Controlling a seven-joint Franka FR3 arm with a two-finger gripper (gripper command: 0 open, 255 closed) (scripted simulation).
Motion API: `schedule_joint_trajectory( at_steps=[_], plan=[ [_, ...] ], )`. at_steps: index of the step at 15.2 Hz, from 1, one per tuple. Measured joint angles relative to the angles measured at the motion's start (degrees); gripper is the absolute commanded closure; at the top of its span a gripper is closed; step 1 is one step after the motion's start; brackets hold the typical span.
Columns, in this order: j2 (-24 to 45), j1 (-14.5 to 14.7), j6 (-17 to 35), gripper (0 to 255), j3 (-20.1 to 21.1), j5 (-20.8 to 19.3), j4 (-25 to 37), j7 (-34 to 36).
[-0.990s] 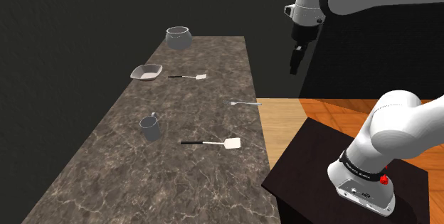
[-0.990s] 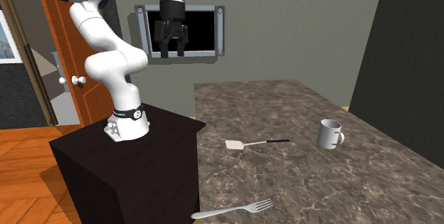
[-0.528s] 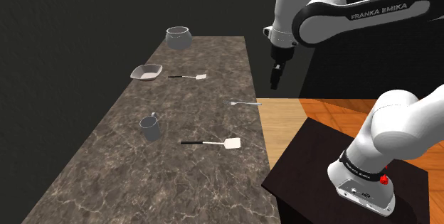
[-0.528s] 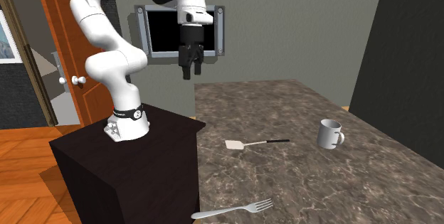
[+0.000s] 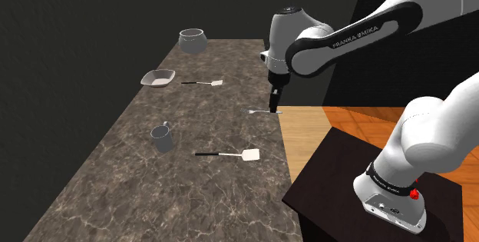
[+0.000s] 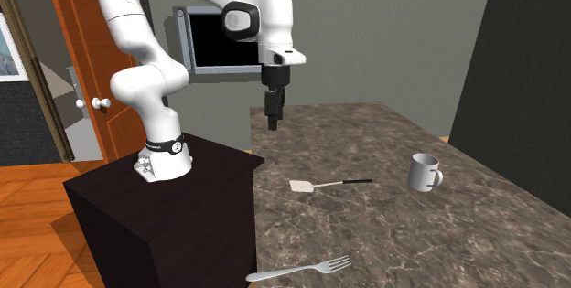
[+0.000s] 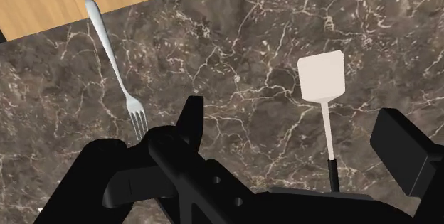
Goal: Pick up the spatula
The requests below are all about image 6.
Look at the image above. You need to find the silver fork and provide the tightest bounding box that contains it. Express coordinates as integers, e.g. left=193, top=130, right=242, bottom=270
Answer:
left=245, top=254, right=352, bottom=283

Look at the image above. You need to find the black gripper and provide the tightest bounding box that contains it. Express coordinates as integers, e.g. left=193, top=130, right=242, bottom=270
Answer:
left=261, top=65, right=292, bottom=132

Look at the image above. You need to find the white spatula with black handle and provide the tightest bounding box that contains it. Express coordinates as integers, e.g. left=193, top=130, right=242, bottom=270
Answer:
left=288, top=178, right=373, bottom=193

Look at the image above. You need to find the orange wooden door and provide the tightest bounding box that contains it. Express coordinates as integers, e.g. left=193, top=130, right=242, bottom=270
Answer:
left=42, top=0, right=158, bottom=163

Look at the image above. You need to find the grey framed wall screen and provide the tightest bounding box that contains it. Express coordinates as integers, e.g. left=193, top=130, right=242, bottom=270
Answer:
left=172, top=5, right=264, bottom=76

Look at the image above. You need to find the white framed wall picture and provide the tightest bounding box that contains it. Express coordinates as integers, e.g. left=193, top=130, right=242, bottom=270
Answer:
left=0, top=10, right=28, bottom=83

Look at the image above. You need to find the grey mug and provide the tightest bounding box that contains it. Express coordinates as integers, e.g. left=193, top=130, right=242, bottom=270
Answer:
left=406, top=153, right=444, bottom=193

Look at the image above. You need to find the dark robot stand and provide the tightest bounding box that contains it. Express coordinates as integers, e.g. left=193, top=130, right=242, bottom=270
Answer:
left=62, top=133, right=266, bottom=288

